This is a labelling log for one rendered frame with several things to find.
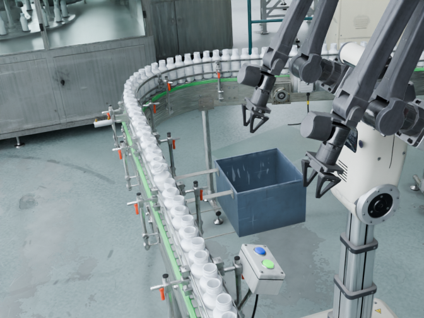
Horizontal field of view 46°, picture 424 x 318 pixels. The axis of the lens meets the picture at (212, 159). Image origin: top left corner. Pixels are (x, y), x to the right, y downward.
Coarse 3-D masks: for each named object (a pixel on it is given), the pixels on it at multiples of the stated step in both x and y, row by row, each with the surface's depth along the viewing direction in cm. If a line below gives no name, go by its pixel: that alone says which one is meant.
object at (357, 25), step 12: (348, 0) 502; (360, 0) 501; (372, 0) 501; (384, 0) 501; (336, 12) 514; (348, 12) 507; (360, 12) 507; (372, 12) 507; (336, 24) 517; (348, 24) 513; (360, 24) 512; (372, 24) 512; (336, 36) 519; (348, 36) 519; (360, 36) 519
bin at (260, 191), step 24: (216, 168) 221; (240, 168) 230; (264, 168) 234; (288, 168) 222; (240, 192) 199; (264, 192) 202; (288, 192) 206; (240, 216) 204; (264, 216) 208; (288, 216) 211
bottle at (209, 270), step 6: (204, 264) 129; (210, 264) 129; (204, 270) 127; (210, 270) 130; (216, 270) 127; (204, 276) 127; (210, 276) 127; (216, 276) 128; (204, 282) 128; (222, 282) 130; (204, 288) 128; (222, 288) 130
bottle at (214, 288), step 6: (210, 282) 124; (216, 282) 124; (210, 288) 121; (216, 288) 121; (204, 294) 125; (210, 294) 122; (216, 294) 121; (204, 300) 123; (210, 300) 122; (210, 306) 122; (204, 312) 125; (210, 312) 123
